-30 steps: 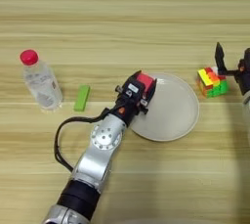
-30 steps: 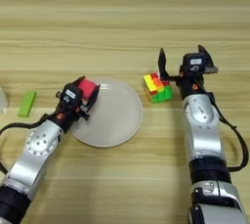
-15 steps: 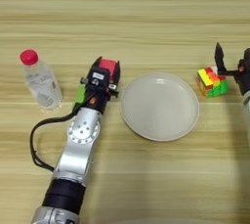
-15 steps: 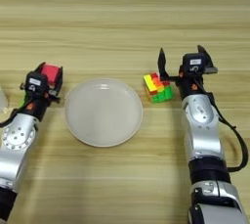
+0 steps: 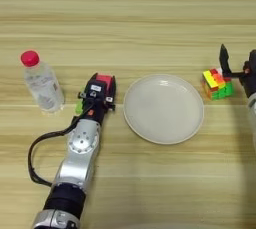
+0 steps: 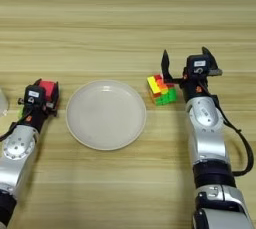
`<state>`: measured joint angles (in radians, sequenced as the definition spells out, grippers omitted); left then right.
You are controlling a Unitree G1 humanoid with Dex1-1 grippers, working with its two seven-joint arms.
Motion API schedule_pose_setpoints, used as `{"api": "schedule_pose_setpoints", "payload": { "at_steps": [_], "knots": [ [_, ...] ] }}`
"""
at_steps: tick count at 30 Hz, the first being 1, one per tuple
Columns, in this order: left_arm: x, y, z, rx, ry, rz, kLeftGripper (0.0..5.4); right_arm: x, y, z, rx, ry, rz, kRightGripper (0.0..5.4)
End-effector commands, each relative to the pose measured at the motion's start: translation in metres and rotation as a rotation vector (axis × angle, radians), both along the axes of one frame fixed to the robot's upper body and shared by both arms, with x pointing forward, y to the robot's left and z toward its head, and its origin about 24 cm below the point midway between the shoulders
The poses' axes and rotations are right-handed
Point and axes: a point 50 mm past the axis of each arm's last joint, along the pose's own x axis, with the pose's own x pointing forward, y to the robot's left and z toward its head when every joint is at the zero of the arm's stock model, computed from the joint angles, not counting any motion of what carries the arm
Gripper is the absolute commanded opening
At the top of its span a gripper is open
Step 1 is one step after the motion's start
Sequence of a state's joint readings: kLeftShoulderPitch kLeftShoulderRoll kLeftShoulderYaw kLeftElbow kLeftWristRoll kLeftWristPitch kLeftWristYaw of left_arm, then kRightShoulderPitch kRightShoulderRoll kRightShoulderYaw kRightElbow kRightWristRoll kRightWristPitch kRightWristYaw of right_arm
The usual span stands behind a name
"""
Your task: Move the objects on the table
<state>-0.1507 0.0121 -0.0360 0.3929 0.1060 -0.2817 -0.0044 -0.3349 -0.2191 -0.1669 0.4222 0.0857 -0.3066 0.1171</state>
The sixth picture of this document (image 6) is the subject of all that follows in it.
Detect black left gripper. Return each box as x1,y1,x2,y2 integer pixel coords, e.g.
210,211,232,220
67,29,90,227
18,78,60,134

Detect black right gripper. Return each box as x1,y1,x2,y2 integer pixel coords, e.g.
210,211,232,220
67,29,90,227
160,46,224,104

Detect red cube block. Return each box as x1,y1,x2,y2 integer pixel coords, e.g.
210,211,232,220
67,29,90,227
39,80,57,103

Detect round white plate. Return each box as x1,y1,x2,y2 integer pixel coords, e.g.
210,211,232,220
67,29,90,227
65,79,148,151

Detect black labelled box right gripper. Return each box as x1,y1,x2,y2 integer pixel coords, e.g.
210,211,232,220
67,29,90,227
185,54,212,76

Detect black labelled box gripper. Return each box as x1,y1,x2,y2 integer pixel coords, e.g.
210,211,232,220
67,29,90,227
23,85,47,107
185,54,212,76

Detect black labelled box left gripper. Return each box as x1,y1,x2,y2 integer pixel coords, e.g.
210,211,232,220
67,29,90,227
23,85,47,107

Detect multicolour puzzle cube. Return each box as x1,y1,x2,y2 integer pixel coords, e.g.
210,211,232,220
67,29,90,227
146,73,178,106

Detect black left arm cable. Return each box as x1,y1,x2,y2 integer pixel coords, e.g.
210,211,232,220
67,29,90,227
0,106,33,142

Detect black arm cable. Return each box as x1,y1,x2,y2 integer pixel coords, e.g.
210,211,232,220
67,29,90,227
0,106,33,142
199,79,255,177

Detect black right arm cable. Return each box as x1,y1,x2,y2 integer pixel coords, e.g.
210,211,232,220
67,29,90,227
199,79,255,177

